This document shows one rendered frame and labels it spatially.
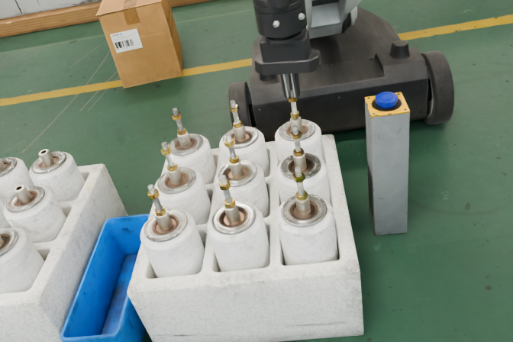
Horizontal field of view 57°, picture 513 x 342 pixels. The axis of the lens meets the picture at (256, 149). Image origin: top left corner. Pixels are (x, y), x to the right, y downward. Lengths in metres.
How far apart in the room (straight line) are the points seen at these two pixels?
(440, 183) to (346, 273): 0.50
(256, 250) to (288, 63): 0.33
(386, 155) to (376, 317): 0.30
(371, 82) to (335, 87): 0.09
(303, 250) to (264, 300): 0.12
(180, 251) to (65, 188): 0.39
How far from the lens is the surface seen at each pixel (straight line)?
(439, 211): 1.14
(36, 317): 0.96
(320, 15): 1.35
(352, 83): 1.24
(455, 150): 1.32
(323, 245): 0.78
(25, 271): 0.96
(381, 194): 0.99
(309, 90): 1.23
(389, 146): 0.92
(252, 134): 0.97
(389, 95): 0.90
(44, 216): 1.01
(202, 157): 0.98
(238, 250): 0.78
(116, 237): 1.13
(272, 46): 0.85
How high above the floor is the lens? 0.79
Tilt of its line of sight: 35 degrees down
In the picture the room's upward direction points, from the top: 12 degrees counter-clockwise
